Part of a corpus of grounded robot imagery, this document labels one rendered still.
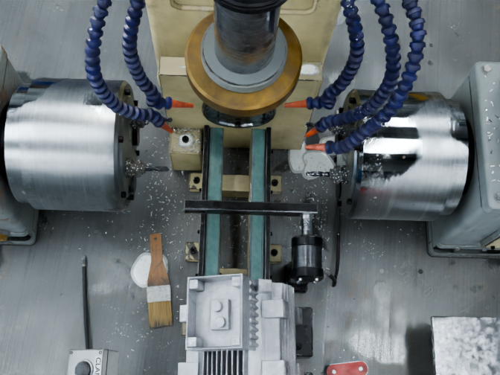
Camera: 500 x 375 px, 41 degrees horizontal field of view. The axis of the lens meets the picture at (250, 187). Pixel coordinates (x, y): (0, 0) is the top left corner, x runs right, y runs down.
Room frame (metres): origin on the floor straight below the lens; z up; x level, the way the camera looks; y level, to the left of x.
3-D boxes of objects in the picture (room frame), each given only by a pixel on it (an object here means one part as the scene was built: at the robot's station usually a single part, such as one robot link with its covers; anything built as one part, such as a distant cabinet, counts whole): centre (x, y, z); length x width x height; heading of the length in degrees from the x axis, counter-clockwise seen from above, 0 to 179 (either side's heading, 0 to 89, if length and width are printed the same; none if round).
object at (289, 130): (0.62, 0.05, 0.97); 0.30 x 0.11 x 0.34; 96
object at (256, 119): (0.56, 0.04, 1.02); 0.15 x 0.02 x 0.15; 96
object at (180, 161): (0.53, 0.15, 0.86); 0.07 x 0.06 x 0.12; 96
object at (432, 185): (0.51, -0.30, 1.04); 0.41 x 0.25 x 0.25; 96
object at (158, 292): (0.24, 0.17, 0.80); 0.21 x 0.05 x 0.01; 13
